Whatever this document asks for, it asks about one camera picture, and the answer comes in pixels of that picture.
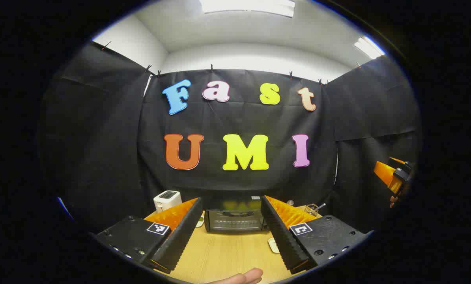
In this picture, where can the large ceiling light panel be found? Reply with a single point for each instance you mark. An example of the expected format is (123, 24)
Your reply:
(247, 7)

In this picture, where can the small ceiling light panel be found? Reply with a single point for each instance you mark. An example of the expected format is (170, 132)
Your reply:
(369, 47)

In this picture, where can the glass jar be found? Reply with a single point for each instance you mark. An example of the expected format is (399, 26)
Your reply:
(310, 210)

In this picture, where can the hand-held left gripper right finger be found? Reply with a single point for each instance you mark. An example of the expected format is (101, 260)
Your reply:
(283, 236)

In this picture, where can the white divided dish with beans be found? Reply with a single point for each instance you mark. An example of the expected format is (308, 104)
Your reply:
(200, 222)

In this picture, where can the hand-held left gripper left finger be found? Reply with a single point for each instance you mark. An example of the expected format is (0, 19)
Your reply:
(182, 232)

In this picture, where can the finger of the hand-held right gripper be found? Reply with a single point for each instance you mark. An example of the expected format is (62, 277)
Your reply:
(387, 173)

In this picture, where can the white toaster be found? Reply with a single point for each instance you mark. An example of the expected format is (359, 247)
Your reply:
(166, 200)

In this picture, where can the black backdrop cloth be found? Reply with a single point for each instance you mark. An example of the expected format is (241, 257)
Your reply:
(239, 181)

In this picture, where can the metal spoon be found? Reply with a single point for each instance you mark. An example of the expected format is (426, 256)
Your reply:
(321, 206)

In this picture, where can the black electric oven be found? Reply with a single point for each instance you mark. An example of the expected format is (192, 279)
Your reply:
(235, 223)

